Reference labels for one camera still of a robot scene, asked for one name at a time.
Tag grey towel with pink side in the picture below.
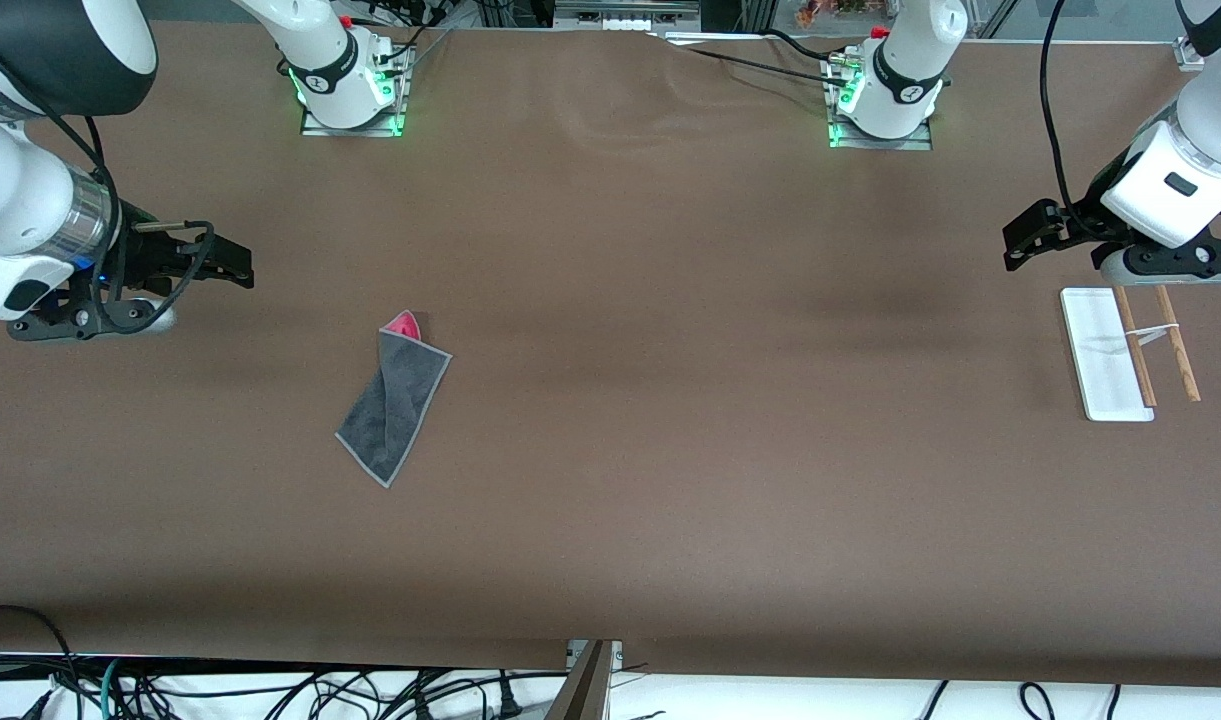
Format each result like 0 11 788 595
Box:
335 310 454 490

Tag white towel rack wooden rods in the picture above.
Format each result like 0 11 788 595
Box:
1059 285 1203 423

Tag orange clutter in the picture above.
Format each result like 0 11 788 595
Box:
797 0 897 27

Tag brown table cover sheet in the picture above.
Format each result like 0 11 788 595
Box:
0 20 1221 689

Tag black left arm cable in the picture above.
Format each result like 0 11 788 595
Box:
1037 0 1113 241

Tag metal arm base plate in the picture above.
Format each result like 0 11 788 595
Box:
823 55 937 153
298 45 412 139

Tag thick black cable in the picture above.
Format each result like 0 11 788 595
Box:
763 27 863 65

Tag thin black cable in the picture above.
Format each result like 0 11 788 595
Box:
658 35 857 91

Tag black looping cable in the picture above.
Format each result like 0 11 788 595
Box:
0 604 83 720

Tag aluminium frame rail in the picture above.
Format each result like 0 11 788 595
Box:
554 0 702 19

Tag aluminium profile bracket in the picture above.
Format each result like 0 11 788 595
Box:
544 639 624 720

